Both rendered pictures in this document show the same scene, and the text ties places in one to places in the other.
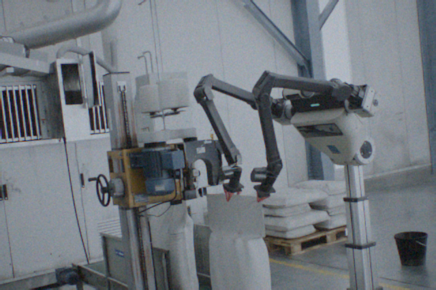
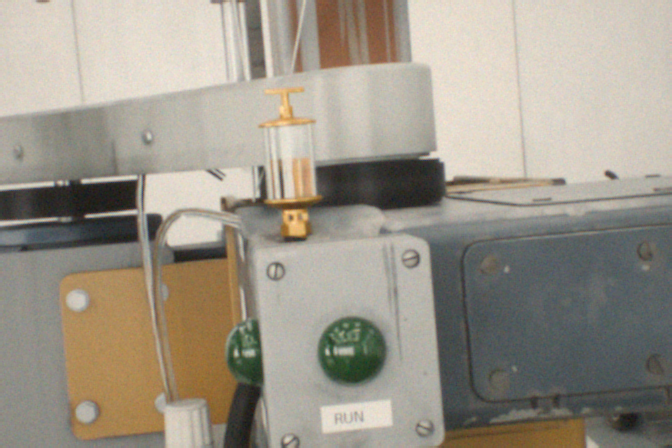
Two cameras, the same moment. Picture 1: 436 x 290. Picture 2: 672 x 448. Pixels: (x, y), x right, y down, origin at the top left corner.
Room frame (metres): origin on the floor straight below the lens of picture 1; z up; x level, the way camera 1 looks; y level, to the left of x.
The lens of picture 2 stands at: (3.59, -0.48, 1.37)
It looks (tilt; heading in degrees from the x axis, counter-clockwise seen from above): 3 degrees down; 117
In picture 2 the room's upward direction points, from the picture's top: 5 degrees counter-clockwise
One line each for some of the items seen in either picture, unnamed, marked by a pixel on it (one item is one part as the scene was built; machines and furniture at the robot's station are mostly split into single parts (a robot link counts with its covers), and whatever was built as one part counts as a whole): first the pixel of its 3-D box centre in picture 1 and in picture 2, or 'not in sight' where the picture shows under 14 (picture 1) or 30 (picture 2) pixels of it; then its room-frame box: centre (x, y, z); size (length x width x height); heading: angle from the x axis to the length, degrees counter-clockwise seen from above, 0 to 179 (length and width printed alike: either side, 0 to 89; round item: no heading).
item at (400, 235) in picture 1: (411, 248); not in sight; (4.92, -1.58, 0.13); 0.30 x 0.30 x 0.26
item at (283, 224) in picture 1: (296, 218); not in sight; (6.00, -0.70, 0.32); 0.66 x 0.43 x 0.15; 125
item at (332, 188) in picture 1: (320, 187); not in sight; (6.54, -1.09, 0.56); 0.67 x 0.43 x 0.15; 34
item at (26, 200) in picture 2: (154, 144); (69, 202); (2.92, 0.35, 1.35); 0.12 x 0.12 x 0.04
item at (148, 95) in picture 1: (151, 99); not in sight; (3.23, 0.38, 1.61); 0.15 x 0.14 x 0.17; 34
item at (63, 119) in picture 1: (65, 100); not in sight; (5.31, 1.45, 1.82); 0.51 x 0.27 x 0.71; 34
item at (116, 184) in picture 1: (115, 188); not in sight; (3.02, 0.61, 1.14); 0.11 x 0.06 x 0.11; 34
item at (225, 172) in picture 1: (229, 167); not in sight; (2.88, -0.02, 1.19); 0.11 x 0.09 x 0.12; 126
